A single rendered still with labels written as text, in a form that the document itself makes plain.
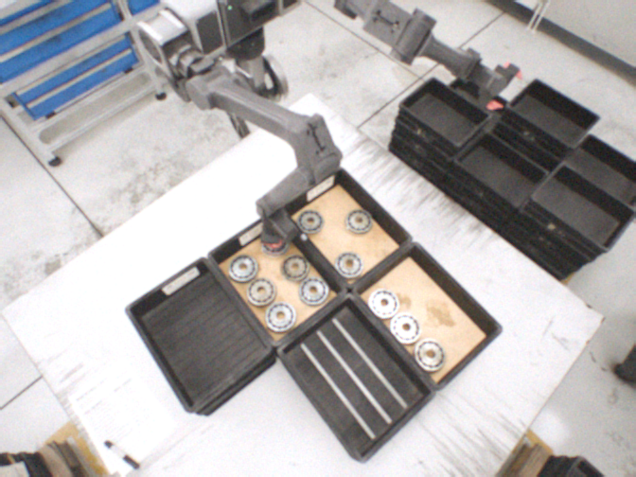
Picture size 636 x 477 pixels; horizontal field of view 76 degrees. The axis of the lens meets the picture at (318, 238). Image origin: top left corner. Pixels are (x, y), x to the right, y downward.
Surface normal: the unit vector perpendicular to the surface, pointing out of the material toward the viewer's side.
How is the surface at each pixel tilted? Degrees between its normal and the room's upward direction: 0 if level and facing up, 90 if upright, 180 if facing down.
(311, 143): 51
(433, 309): 0
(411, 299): 0
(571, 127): 0
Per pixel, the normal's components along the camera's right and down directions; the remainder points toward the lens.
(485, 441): 0.02, -0.44
